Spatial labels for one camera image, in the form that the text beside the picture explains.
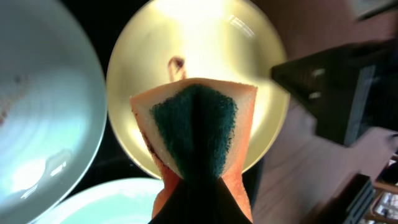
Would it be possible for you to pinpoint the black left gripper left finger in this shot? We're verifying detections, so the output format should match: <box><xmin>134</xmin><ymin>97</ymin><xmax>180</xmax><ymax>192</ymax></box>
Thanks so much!
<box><xmin>149</xmin><ymin>180</ymin><xmax>192</xmax><ymax>224</ymax></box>

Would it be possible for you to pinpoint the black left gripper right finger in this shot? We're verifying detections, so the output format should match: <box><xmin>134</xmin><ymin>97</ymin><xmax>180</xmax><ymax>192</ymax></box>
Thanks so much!
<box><xmin>209</xmin><ymin>178</ymin><xmax>251</xmax><ymax>224</ymax></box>

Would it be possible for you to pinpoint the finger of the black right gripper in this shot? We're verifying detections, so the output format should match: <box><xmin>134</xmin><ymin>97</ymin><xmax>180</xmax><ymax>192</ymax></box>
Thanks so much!
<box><xmin>271</xmin><ymin>42</ymin><xmax>397</xmax><ymax>146</ymax></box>
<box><xmin>313</xmin><ymin>174</ymin><xmax>376</xmax><ymax>224</ymax></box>

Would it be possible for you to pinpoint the light blue plate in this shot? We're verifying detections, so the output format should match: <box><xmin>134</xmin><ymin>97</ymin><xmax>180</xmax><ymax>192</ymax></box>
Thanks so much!
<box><xmin>1</xmin><ymin>1</ymin><xmax>106</xmax><ymax>223</ymax></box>
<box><xmin>36</xmin><ymin>178</ymin><xmax>164</xmax><ymax>224</ymax></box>

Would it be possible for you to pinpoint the green and yellow sponge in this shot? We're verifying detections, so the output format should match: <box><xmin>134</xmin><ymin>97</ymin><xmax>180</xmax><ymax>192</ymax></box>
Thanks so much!
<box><xmin>130</xmin><ymin>78</ymin><xmax>257</xmax><ymax>223</ymax></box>

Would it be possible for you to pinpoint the yellow plate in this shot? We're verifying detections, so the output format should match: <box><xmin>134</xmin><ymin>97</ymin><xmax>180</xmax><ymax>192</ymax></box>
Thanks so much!
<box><xmin>106</xmin><ymin>1</ymin><xmax>290</xmax><ymax>178</ymax></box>

